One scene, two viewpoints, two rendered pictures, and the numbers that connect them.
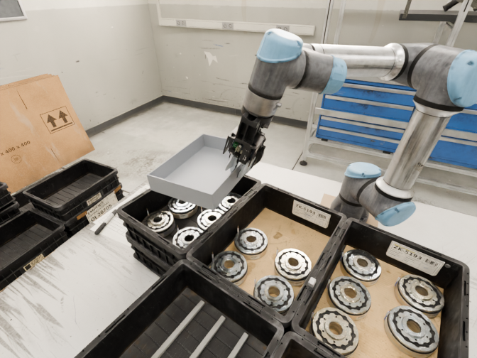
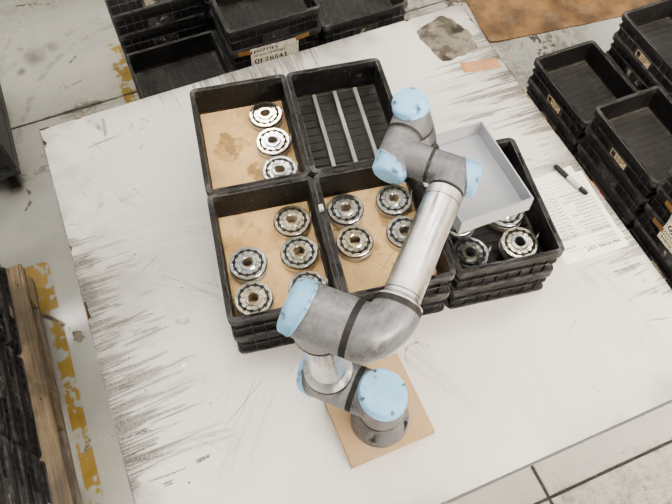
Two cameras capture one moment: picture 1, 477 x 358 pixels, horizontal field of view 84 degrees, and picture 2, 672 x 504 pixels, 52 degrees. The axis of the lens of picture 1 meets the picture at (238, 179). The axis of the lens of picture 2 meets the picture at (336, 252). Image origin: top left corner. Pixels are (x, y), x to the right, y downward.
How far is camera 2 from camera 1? 1.74 m
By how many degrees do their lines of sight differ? 76
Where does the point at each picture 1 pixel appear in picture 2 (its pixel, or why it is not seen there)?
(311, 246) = (360, 282)
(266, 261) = (378, 235)
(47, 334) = (458, 114)
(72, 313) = not seen: hidden behind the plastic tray
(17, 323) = (484, 101)
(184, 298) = not seen: hidden behind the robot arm
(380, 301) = (277, 277)
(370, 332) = (272, 248)
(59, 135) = not seen: outside the picture
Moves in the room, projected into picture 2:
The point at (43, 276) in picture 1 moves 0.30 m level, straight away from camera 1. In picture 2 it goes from (524, 121) to (608, 109)
